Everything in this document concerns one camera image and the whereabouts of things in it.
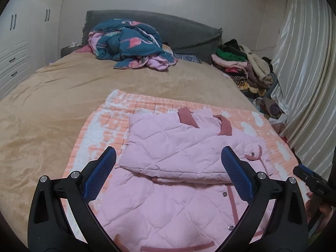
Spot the person's right hand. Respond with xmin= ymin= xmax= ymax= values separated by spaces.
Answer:
xmin=306 ymin=192 xmax=335 ymax=223

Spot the dark bedside table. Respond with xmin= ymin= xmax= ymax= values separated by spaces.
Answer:
xmin=60 ymin=46 xmax=80 ymax=59

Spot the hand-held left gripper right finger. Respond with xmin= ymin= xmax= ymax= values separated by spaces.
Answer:
xmin=221 ymin=146 xmax=309 ymax=252

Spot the grey upholstered headboard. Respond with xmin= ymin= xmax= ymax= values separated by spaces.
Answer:
xmin=82 ymin=10 xmax=223 ymax=65

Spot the pink quilted jacket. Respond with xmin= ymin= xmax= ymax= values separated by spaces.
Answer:
xmin=88 ymin=108 xmax=279 ymax=252

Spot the bed with tan bedspread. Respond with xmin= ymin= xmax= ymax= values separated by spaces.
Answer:
xmin=0 ymin=45 xmax=260 ymax=243

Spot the orange white checked blanket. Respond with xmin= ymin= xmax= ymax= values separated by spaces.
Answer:
xmin=60 ymin=89 xmax=311 ymax=245

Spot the thin black cable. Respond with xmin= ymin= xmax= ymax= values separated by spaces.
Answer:
xmin=251 ymin=45 xmax=277 ymax=52

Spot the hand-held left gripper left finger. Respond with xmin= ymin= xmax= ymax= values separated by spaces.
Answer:
xmin=27 ymin=146 xmax=117 ymax=252

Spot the blue patterned pillow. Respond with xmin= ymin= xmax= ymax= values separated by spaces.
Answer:
xmin=174 ymin=53 xmax=203 ymax=64

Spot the white wardrobe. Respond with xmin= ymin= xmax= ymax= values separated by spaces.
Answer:
xmin=0 ymin=0 xmax=65 ymax=101

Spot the pile of assorted clothes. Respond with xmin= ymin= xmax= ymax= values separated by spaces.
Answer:
xmin=211 ymin=39 xmax=287 ymax=123

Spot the teal flamingo print quilt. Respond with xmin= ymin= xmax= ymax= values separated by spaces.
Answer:
xmin=88 ymin=18 xmax=178 ymax=72

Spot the silver satin curtain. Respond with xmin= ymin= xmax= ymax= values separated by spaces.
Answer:
xmin=269 ymin=0 xmax=336 ymax=180

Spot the pink pillow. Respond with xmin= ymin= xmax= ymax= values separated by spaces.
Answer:
xmin=76 ymin=45 xmax=93 ymax=55

